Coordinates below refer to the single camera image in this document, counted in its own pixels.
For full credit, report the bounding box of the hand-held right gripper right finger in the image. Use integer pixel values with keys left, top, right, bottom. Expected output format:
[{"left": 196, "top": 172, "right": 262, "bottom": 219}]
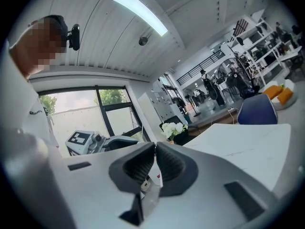
[{"left": 145, "top": 142, "right": 279, "bottom": 229}]

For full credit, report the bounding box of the orange cushion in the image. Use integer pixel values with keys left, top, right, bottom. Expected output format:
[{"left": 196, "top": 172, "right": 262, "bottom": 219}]
[
  {"left": 263, "top": 84, "right": 285, "bottom": 100},
  {"left": 277, "top": 87, "right": 294, "bottom": 105}
]

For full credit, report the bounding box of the white round lounge seat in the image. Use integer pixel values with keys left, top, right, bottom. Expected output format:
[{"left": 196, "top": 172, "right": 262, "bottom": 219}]
[{"left": 262, "top": 79, "right": 297, "bottom": 111}]

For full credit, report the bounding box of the white marble table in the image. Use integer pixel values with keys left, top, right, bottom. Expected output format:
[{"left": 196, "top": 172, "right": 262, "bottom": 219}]
[{"left": 182, "top": 123, "right": 292, "bottom": 193}]

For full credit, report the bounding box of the white storage shelf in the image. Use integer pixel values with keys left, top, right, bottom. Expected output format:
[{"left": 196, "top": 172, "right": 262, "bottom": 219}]
[{"left": 229, "top": 18, "right": 304, "bottom": 86}]

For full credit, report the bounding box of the round grey ceiling fixture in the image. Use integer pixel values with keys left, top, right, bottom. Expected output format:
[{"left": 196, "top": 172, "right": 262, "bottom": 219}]
[{"left": 138, "top": 33, "right": 153, "bottom": 46}]

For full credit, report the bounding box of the black standing fan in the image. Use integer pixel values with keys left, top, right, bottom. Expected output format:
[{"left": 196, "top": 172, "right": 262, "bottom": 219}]
[{"left": 183, "top": 93, "right": 202, "bottom": 118}]

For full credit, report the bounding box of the large round fan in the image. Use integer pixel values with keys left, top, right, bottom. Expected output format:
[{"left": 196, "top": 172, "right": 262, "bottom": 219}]
[{"left": 215, "top": 57, "right": 261, "bottom": 100}]

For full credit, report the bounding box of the long ceiling light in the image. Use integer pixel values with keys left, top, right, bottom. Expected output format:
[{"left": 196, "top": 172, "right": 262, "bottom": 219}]
[{"left": 112, "top": 0, "right": 169, "bottom": 37}]

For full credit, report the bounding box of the white flower bouquet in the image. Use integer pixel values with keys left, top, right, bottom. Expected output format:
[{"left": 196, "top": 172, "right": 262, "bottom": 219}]
[{"left": 160, "top": 122, "right": 189, "bottom": 141}]

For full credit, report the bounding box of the person's white shirt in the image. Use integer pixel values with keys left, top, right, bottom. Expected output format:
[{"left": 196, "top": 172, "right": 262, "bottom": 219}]
[{"left": 0, "top": 39, "right": 61, "bottom": 158}]

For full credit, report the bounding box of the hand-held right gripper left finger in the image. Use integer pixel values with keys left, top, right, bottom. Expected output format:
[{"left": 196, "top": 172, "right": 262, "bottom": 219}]
[{"left": 62, "top": 141, "right": 157, "bottom": 229}]

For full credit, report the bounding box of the black office chair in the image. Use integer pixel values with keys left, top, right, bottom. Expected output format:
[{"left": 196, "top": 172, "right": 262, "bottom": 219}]
[{"left": 163, "top": 115, "right": 201, "bottom": 146}]

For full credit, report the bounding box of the black head-mounted camera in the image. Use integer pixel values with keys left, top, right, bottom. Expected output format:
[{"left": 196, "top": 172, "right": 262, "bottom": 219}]
[{"left": 66, "top": 23, "right": 81, "bottom": 52}]

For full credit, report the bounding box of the person's head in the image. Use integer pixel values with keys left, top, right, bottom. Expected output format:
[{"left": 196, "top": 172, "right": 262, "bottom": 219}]
[{"left": 9, "top": 14, "right": 68, "bottom": 79}]

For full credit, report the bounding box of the blue chair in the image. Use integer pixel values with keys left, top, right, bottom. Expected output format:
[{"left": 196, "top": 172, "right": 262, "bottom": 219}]
[{"left": 237, "top": 94, "right": 278, "bottom": 125}]

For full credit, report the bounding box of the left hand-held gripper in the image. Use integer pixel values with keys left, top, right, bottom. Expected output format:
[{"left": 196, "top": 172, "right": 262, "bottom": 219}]
[{"left": 65, "top": 129, "right": 142, "bottom": 157}]

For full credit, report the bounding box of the black window frame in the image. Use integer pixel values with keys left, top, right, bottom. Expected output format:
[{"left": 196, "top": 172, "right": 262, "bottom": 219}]
[{"left": 37, "top": 84, "right": 146, "bottom": 157}]

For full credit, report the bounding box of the black railing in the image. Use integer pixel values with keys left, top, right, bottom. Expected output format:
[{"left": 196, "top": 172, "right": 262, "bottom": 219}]
[{"left": 176, "top": 50, "right": 226, "bottom": 86}]

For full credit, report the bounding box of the white locker cabinet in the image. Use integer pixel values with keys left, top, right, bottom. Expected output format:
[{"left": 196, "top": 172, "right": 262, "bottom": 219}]
[{"left": 137, "top": 91, "right": 167, "bottom": 131}]

